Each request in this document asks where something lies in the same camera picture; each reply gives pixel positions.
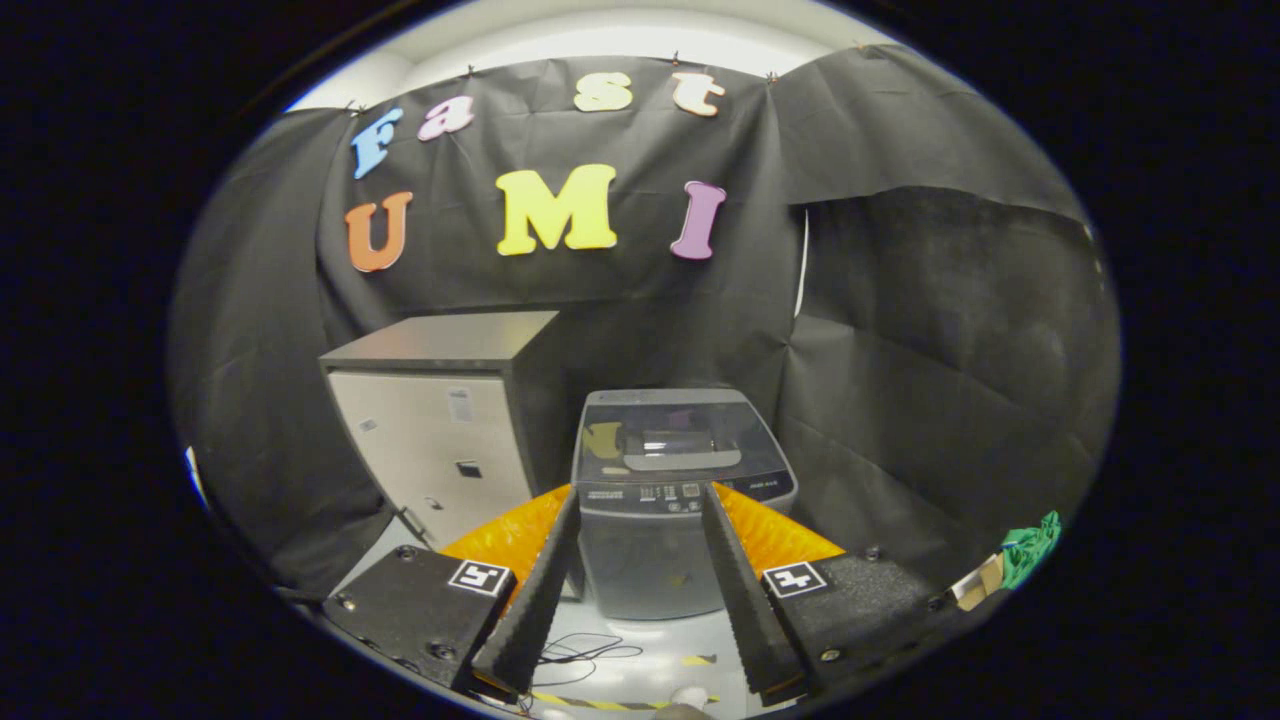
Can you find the green cloth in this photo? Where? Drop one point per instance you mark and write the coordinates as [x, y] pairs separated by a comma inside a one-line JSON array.
[[1030, 550]]

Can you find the cardboard box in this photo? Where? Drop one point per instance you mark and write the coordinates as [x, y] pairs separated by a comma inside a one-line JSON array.
[[975, 585]]

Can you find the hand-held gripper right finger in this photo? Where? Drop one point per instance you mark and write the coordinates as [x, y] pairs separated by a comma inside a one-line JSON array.
[[740, 600]]

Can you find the yellow black striped tape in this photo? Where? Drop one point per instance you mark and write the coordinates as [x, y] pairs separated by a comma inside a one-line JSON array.
[[600, 703]]

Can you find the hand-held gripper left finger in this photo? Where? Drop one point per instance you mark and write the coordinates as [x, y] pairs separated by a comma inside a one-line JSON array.
[[540, 600]]

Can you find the grey washing machine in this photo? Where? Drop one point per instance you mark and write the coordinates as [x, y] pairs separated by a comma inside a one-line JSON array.
[[645, 560]]

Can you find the grey cabinet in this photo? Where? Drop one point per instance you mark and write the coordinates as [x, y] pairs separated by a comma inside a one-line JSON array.
[[430, 440]]

